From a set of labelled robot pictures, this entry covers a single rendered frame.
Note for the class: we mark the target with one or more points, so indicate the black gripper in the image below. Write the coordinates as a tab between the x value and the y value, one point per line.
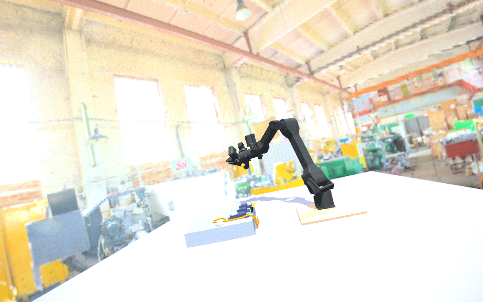
238	158

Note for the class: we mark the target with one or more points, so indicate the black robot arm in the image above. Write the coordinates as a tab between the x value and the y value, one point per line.
313	176

